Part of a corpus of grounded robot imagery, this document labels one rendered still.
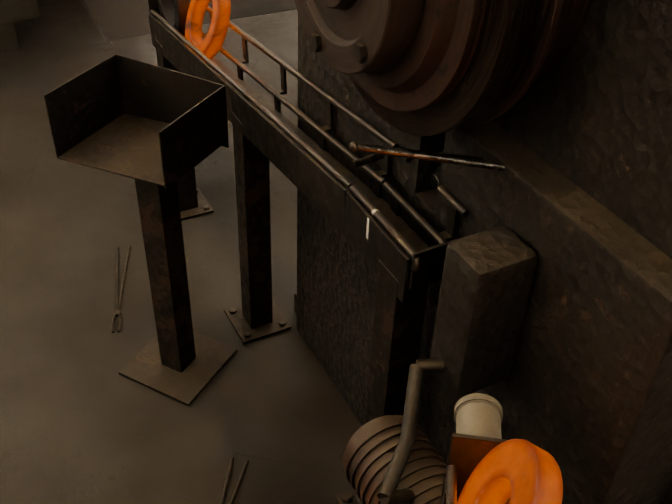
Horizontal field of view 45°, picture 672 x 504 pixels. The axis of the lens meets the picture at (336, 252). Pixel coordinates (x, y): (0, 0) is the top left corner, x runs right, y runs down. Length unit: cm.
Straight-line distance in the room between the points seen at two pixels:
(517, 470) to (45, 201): 197
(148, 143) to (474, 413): 92
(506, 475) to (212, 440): 105
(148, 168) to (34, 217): 102
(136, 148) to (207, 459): 67
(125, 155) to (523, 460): 103
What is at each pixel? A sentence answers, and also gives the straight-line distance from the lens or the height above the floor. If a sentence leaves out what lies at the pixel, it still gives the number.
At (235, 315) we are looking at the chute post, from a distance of 211.
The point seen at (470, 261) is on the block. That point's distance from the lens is 105.
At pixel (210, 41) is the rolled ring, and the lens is 195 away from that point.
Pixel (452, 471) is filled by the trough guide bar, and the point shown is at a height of 68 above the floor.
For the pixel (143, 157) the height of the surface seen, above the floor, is 60.
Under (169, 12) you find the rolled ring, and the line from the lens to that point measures 225.
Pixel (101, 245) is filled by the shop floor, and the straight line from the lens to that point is 240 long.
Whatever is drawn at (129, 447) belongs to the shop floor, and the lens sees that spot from 187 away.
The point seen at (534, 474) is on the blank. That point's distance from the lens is 87.
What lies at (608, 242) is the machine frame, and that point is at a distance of 101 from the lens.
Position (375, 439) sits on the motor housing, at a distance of 119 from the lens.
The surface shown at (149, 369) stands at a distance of 201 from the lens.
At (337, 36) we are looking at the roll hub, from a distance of 107.
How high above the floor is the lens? 145
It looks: 39 degrees down
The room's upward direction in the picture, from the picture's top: 2 degrees clockwise
